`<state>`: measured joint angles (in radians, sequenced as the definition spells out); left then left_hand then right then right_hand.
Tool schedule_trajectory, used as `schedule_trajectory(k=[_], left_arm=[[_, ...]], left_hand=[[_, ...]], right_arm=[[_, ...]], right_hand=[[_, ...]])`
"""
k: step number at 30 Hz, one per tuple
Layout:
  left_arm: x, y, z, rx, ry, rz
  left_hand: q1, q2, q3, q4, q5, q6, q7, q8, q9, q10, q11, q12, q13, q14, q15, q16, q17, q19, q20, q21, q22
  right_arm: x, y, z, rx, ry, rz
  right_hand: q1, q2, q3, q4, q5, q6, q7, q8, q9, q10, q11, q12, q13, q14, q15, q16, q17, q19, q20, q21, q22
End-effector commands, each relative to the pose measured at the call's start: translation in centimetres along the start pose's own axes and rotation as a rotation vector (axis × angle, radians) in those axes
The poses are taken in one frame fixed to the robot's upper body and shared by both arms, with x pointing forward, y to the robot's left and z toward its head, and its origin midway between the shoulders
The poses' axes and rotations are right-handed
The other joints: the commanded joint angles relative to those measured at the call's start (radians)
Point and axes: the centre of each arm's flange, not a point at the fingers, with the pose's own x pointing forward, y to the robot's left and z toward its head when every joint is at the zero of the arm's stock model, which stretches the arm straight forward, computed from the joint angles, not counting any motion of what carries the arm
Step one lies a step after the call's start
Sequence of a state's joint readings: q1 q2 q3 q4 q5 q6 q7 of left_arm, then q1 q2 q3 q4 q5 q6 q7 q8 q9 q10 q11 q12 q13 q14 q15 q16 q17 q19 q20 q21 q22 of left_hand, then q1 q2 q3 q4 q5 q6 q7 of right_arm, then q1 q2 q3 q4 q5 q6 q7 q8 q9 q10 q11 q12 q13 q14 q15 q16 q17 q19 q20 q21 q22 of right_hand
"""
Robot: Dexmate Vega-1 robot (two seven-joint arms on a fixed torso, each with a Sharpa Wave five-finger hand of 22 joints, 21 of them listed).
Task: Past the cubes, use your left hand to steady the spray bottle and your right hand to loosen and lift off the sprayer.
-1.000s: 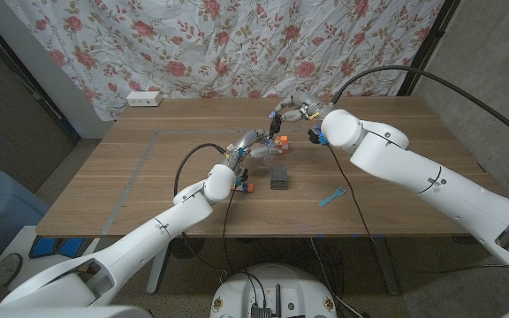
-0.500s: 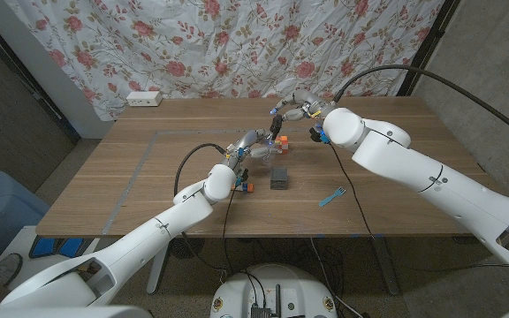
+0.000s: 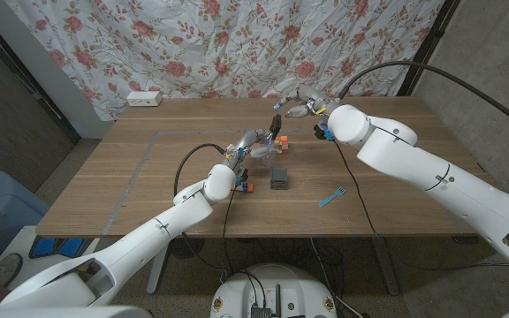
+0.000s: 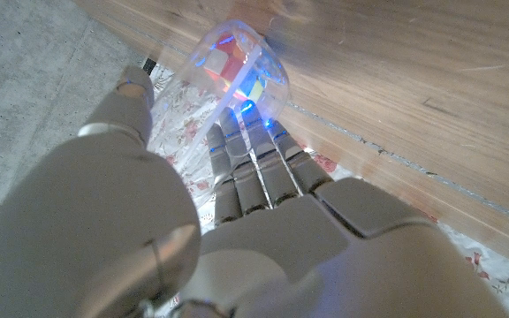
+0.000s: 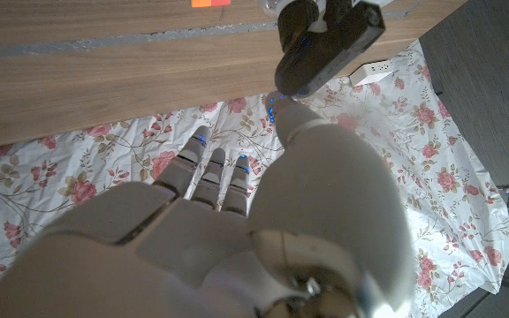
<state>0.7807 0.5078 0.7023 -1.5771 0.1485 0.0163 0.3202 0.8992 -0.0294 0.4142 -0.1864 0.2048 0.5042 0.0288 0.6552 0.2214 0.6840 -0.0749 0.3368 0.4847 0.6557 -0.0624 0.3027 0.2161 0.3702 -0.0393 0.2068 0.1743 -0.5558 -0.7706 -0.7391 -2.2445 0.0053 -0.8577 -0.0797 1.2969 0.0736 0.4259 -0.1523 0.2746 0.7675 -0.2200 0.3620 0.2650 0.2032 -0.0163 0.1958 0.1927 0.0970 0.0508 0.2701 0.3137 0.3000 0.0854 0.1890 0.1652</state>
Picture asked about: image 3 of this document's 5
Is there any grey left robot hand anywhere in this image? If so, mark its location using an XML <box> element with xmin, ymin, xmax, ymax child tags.
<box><xmin>225</xmin><ymin>128</ymin><xmax>282</xmax><ymax>167</ymax></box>

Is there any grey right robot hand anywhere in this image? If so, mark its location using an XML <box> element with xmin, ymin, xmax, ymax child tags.
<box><xmin>273</xmin><ymin>85</ymin><xmax>340</xmax><ymax>119</ymax></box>

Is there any clear plastic spray bottle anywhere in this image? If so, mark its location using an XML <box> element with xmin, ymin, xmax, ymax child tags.
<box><xmin>256</xmin><ymin>136</ymin><xmax>283</xmax><ymax>167</ymax></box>

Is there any black trigger sprayer head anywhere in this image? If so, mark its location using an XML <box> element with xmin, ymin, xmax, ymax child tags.
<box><xmin>269</xmin><ymin>113</ymin><xmax>283</xmax><ymax>141</ymax></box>

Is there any dark grey cube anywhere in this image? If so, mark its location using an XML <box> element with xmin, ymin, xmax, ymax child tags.
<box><xmin>270</xmin><ymin>166</ymin><xmax>289</xmax><ymax>191</ymax></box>

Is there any blue plastic fork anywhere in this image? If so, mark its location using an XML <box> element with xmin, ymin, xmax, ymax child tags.
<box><xmin>318</xmin><ymin>186</ymin><xmax>347</xmax><ymax>208</ymax></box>

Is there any floral print backdrop cloth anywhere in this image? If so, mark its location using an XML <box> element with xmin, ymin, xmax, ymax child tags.
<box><xmin>4</xmin><ymin>0</ymin><xmax>445</xmax><ymax>121</ymax></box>

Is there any white power strip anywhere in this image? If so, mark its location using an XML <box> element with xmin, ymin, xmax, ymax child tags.
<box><xmin>125</xmin><ymin>90</ymin><xmax>163</xmax><ymax>108</ymax></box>

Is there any round black floor fan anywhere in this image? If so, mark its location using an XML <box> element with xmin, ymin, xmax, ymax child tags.
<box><xmin>169</xmin><ymin>238</ymin><xmax>206</xmax><ymax>261</ymax></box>

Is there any black backdrop stand pole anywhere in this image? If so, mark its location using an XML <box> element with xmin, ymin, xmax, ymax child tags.
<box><xmin>396</xmin><ymin>0</ymin><xmax>462</xmax><ymax>97</ymax></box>

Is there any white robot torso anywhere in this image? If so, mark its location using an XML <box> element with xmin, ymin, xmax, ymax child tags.
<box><xmin>209</xmin><ymin>263</ymin><xmax>338</xmax><ymax>318</ymax></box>

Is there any white table leg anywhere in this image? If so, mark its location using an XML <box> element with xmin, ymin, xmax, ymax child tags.
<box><xmin>371</xmin><ymin>236</ymin><xmax>401</xmax><ymax>296</ymax></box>
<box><xmin>146</xmin><ymin>246</ymin><xmax>171</xmax><ymax>295</ymax></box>

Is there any grey shoe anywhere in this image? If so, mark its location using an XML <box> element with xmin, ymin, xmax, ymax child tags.
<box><xmin>0</xmin><ymin>252</ymin><xmax>24</xmax><ymax>287</ymax></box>

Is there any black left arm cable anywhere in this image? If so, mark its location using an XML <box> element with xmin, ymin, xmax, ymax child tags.
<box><xmin>173</xmin><ymin>142</ymin><xmax>233</xmax><ymax>284</ymax></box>

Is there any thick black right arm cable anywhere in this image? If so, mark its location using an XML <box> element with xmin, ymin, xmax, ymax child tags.
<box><xmin>337</xmin><ymin>60</ymin><xmax>509</xmax><ymax>138</ymax></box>

